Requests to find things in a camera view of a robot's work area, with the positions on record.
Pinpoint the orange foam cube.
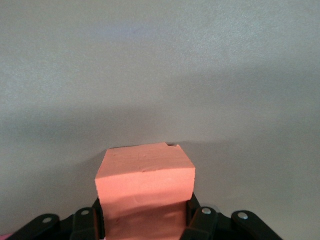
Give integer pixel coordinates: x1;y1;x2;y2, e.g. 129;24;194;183
94;141;196;240

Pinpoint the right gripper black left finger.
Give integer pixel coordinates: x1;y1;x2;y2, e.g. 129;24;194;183
69;197;106;240

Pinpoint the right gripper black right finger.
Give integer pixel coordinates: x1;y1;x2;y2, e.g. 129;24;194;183
181;193;220;240

